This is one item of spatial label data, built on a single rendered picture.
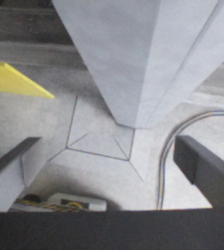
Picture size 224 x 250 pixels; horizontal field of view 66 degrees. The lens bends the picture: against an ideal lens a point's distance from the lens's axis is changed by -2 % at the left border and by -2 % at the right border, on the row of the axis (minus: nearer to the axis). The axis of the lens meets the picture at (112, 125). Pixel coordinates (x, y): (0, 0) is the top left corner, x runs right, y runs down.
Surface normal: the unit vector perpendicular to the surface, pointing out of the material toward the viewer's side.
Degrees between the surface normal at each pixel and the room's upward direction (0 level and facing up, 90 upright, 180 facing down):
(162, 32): 90
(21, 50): 0
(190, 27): 90
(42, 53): 0
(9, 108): 0
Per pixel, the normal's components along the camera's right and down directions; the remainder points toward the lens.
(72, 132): 0.01, -0.11
